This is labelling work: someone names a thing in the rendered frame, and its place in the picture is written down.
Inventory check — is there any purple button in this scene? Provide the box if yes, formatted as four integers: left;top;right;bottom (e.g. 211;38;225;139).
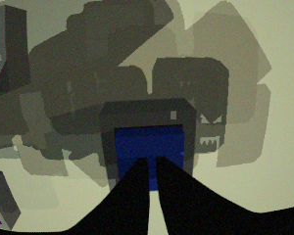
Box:
0;172;21;231

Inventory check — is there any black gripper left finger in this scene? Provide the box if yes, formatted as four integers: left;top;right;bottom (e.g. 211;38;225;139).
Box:
0;158;150;235

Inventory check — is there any blue button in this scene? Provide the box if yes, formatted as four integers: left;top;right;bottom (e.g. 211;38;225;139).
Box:
99;98;197;192

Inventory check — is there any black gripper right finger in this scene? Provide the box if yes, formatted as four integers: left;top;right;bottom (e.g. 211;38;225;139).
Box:
155;157;294;235

